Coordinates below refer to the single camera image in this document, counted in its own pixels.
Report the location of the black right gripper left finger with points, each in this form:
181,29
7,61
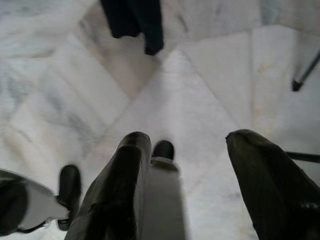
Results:
112,195

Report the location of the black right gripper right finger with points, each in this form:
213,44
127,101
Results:
275,195

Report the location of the black folding chair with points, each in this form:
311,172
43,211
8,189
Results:
305,157

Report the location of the robot right leg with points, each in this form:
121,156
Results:
162,200

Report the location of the robot leg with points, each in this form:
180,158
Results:
37,205
162,200

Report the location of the robot left leg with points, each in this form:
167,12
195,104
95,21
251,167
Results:
37,205

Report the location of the silver metal clothes rack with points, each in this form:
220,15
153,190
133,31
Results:
300,80

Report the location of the black garment white print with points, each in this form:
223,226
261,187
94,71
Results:
130,17

